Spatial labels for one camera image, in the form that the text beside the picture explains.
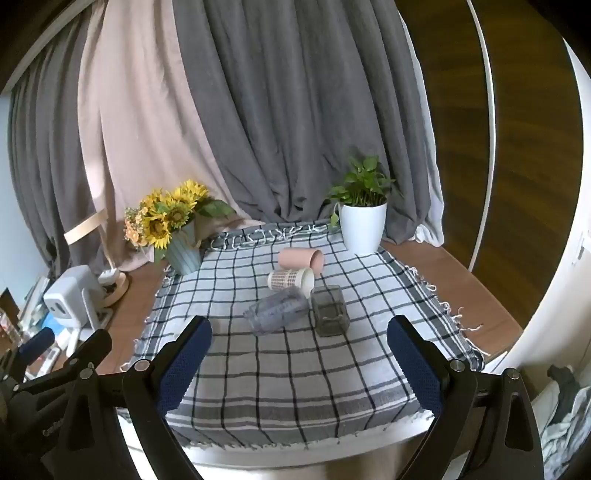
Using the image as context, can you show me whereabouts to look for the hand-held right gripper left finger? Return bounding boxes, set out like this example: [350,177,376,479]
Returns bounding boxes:
[56,316,213,480]

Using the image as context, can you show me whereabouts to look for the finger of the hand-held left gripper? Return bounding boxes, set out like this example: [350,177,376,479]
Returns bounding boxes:
[9,328,55,370]
[14,329,113,398]

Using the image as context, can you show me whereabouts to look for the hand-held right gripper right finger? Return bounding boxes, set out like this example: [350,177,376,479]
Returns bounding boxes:
[387,316,546,480]

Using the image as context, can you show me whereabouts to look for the grey transparent square cup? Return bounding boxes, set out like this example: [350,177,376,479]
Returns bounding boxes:
[310,285,350,337]

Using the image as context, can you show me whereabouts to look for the clear grey plastic cup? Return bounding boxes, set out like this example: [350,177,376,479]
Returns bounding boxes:
[243,285,309,334]

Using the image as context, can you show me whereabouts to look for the white patterned cup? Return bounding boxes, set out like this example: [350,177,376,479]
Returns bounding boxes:
[268,267,315,299]

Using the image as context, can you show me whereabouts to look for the pink cup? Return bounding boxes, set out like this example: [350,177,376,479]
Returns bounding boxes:
[278,248,325,273]

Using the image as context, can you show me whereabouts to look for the stacked papers and boxes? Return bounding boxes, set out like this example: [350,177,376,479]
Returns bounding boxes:
[0,274,52,343]

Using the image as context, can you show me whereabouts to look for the white boxy device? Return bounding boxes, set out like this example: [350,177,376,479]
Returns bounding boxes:
[42,265,114,331]

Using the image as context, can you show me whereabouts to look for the round wooden base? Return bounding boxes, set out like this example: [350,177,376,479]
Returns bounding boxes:
[99,271,130,308]

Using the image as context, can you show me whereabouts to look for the ribbed blue-green vase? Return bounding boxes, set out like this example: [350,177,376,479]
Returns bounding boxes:
[164,220,204,276]

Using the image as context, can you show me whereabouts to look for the plaid grey white tablecloth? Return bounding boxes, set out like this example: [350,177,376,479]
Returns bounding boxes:
[121,222,485,450]

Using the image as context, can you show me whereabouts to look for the beige curtain tie band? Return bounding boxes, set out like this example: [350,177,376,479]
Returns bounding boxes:
[64,209,108,246]

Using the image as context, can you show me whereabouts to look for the white plant pot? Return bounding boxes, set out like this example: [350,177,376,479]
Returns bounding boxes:
[338,201,388,256]

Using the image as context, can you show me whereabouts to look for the sunflower bouquet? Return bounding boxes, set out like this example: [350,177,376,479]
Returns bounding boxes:
[124,179,237,265]

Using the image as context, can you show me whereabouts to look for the crumpled grey white cloth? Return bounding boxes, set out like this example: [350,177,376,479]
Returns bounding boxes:
[539,364,591,468]

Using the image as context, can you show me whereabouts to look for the green leafy plant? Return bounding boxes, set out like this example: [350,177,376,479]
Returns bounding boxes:
[325,155,399,232]

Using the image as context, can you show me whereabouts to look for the grey curtain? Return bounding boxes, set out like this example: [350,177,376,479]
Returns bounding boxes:
[7,28,95,280]
[172,0,439,246]

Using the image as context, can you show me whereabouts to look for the beige pink curtain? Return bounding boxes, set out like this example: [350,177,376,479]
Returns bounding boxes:
[76,0,245,273]

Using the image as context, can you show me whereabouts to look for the brown wooden wardrobe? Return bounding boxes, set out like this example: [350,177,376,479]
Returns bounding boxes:
[396,0,583,329]

